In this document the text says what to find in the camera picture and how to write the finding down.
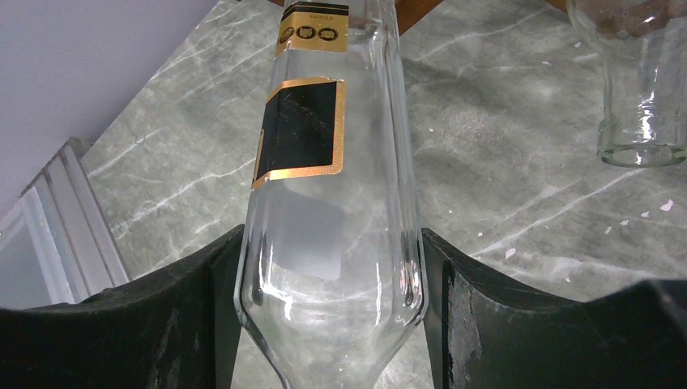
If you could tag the clear bottle black gold label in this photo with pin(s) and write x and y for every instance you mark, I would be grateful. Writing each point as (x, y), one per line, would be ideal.
(331, 279)

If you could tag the clear glass bottle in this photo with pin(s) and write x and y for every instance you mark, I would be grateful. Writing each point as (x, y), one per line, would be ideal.
(642, 45)

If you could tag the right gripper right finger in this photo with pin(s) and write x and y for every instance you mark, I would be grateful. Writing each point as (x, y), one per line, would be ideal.
(485, 329)

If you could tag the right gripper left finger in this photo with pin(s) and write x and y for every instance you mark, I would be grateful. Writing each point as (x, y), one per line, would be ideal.
(175, 327)

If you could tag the aluminium rail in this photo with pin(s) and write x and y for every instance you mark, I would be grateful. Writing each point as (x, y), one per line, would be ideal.
(56, 246)

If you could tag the brown wooden wine rack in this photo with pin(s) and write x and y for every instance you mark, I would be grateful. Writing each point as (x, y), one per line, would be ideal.
(409, 12)

